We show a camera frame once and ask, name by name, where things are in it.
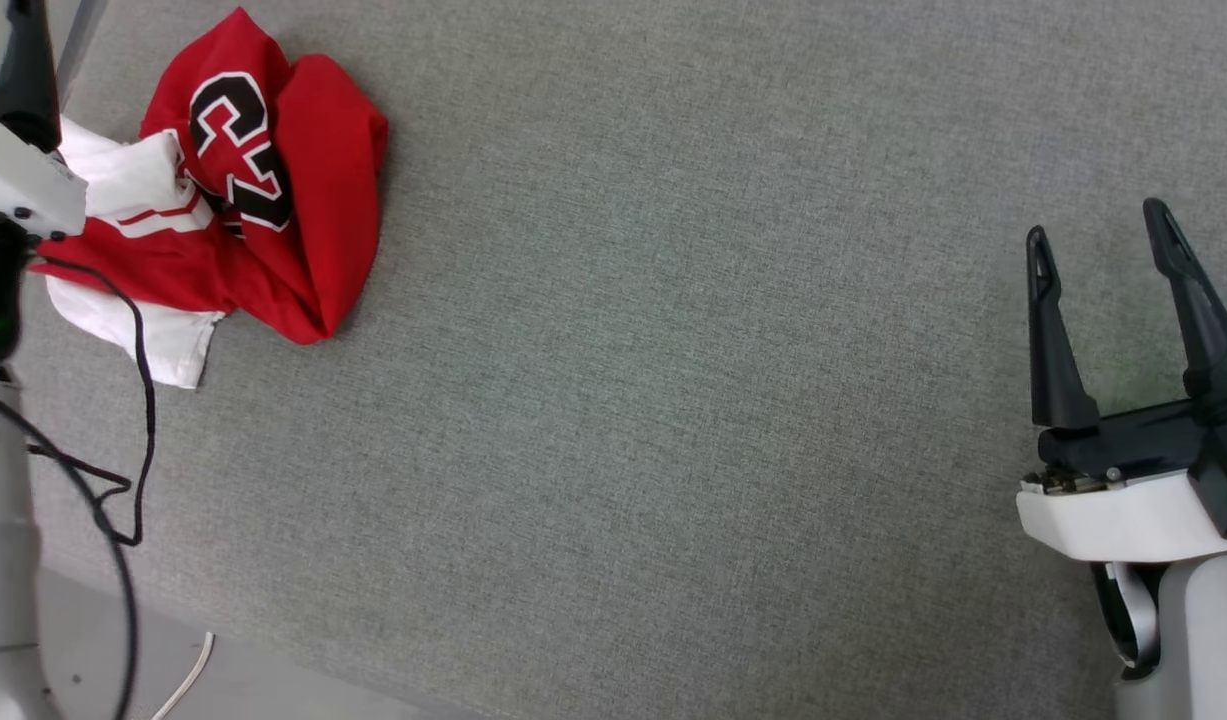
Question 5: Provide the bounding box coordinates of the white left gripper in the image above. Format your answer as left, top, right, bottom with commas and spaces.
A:
0, 0, 89, 242

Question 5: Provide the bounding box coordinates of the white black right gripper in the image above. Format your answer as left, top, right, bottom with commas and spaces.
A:
1016, 198, 1227, 565

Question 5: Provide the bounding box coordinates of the red and white basketball jersey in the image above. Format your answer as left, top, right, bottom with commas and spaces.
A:
28, 8, 389, 391

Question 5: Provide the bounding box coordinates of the thin black cable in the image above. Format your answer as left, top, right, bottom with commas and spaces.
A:
0, 383, 140, 720
28, 256, 158, 548

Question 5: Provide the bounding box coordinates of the white cable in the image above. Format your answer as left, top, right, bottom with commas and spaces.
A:
151, 631, 216, 720

